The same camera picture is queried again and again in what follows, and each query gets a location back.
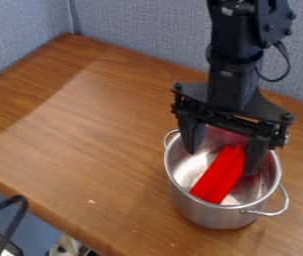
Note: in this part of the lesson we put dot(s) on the red plastic block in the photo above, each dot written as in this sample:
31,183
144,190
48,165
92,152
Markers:
220,176

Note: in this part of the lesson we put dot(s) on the pale object under table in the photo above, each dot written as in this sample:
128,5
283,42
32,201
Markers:
70,247

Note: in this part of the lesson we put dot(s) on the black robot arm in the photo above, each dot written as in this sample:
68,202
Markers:
247,26

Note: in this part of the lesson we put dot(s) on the stainless steel pot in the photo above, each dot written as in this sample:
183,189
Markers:
257,196

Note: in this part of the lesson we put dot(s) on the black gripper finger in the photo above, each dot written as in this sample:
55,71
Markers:
192,132
257,150

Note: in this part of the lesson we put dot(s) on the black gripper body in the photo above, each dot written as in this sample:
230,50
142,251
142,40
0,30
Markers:
229,102

